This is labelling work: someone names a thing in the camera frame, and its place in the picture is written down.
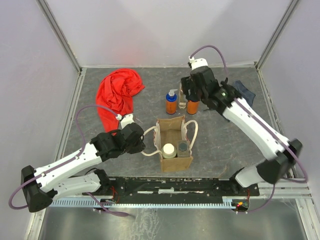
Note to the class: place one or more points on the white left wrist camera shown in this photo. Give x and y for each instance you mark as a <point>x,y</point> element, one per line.
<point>125,120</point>

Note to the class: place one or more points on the dark blue cloth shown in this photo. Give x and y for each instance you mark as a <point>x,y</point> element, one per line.
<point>243,92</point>

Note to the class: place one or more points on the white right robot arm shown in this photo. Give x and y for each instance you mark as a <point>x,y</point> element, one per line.
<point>280,153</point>

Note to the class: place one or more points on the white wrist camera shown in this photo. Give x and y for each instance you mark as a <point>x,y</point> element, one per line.
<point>125,120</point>
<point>197,63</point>

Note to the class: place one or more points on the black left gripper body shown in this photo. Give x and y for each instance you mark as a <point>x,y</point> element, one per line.
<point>137,144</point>

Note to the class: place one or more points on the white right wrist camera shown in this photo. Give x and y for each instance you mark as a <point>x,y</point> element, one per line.
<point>197,63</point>

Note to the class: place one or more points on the square clear dark-cap bottle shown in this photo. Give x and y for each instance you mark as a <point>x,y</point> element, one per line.
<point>183,149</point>

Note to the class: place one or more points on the clear yellow liquid bottle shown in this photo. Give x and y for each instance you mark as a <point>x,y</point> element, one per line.
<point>182,101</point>

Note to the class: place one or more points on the left aluminium frame post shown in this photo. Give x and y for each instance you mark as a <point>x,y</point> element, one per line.
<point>46,10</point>

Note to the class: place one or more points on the right aluminium frame post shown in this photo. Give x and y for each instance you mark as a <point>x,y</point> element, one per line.
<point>288,13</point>

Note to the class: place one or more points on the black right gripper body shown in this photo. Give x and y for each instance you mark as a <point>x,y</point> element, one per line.
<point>191,90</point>

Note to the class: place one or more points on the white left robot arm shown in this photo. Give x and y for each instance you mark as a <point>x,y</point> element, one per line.
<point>43,185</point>

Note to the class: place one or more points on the red cloth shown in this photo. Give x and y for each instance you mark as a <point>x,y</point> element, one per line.
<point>115,96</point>

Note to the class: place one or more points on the printed canvas tote bag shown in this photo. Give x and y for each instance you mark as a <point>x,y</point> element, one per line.
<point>172,130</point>

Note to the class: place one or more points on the aluminium frame post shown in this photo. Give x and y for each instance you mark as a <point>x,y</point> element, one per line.
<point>46,10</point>
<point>288,13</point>

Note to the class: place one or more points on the white cap cream bottle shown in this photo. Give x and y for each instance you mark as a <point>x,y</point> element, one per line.
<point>169,151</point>

